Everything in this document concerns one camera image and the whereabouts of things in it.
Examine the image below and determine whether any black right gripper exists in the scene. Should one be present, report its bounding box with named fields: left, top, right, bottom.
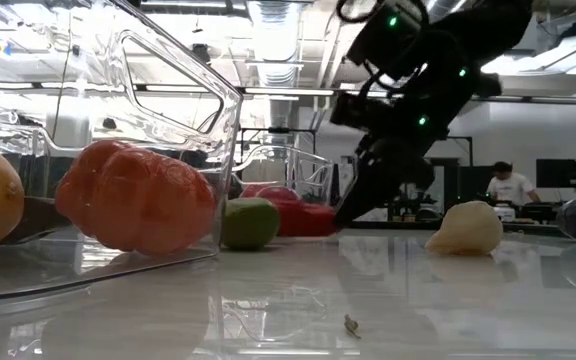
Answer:
left=334, top=134, right=437, bottom=229

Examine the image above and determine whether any red bell pepper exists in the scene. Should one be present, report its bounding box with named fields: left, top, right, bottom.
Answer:
left=272, top=198, right=340, bottom=238

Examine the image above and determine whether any beige garlic bulb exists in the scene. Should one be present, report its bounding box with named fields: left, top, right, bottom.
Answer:
left=424, top=200, right=504, bottom=257

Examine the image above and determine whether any orange bell pepper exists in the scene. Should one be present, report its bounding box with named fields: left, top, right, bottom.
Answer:
left=54, top=139, right=218, bottom=257

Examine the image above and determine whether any clear plastic basket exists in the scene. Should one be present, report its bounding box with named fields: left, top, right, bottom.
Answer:
left=230, top=144, right=337, bottom=209
left=0, top=0, right=244, bottom=301

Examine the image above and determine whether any red apple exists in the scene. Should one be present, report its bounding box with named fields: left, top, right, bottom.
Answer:
left=240, top=183, right=300, bottom=203

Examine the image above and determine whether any dark screen panel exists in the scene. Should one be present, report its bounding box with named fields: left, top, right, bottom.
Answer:
left=442, top=164, right=494, bottom=209

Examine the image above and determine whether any green lime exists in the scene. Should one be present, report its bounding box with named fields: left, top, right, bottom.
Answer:
left=221, top=196, right=282, bottom=252

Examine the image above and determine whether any small brown debris scrap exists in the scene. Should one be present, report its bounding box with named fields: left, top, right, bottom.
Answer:
left=342, top=313, right=363, bottom=341

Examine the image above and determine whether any ceiling light bar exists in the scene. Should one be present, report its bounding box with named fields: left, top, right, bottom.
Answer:
left=244, top=87, right=336, bottom=97

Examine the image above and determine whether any white projector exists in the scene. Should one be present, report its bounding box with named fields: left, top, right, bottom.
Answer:
left=492, top=205, right=517, bottom=222

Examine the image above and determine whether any person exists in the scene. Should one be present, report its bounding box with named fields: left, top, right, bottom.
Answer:
left=485, top=160, right=542, bottom=206

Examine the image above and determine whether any black desk equipment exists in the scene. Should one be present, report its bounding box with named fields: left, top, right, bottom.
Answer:
left=517, top=201, right=562, bottom=224

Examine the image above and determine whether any black metal frame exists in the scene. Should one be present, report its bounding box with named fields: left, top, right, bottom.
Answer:
left=240, top=127, right=318, bottom=156

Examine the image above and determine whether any ribbed silver ceiling duct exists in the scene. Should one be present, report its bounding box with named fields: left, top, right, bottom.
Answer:
left=245, top=0, right=302, bottom=129

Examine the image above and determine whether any black wall monitor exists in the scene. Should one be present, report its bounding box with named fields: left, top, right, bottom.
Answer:
left=536, top=158, right=576, bottom=190

